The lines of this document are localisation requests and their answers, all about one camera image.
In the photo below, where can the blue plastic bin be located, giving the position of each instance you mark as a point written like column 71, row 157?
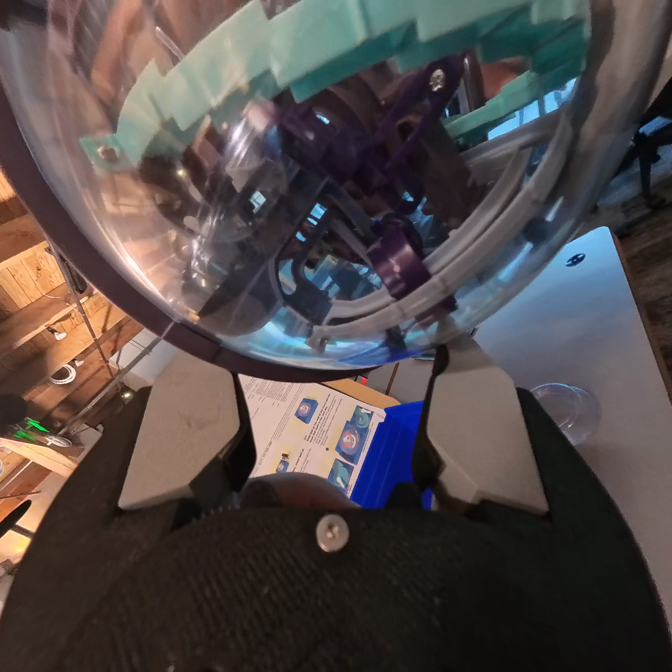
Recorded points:
column 388, row 446

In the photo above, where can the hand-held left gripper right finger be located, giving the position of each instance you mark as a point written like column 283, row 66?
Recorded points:
column 483, row 435

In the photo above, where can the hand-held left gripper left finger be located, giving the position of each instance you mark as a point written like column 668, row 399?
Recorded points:
column 178, row 435

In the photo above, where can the clear plastic ball stand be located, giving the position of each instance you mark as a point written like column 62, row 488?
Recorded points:
column 567, row 414

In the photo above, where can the black desk grommet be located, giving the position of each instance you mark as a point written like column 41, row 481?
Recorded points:
column 575, row 259

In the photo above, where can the clear plastic maze ball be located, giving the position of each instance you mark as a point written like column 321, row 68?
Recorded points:
column 210, row 210

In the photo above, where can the black office chair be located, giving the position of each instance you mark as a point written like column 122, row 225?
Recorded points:
column 653, row 152

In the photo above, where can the tan cardboard board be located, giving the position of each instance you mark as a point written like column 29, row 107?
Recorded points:
column 367, row 391

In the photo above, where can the printed instruction sheet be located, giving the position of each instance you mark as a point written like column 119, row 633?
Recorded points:
column 294, row 420

